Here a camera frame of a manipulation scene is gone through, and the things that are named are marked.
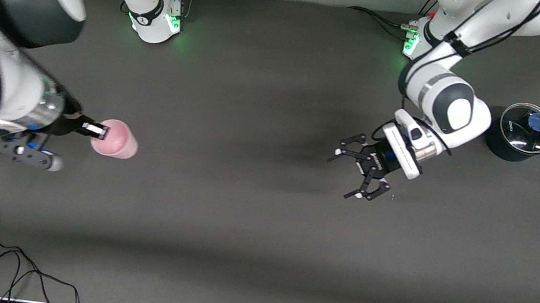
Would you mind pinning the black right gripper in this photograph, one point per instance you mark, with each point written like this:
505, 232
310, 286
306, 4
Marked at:
67, 123

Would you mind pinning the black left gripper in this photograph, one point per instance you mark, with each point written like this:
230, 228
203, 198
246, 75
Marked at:
377, 163

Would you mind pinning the pink plastic cup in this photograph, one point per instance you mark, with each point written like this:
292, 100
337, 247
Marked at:
119, 143

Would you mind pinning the clear glass lid blue knob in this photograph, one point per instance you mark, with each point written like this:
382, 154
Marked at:
528, 126

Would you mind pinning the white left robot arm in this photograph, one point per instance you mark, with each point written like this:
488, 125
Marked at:
460, 113

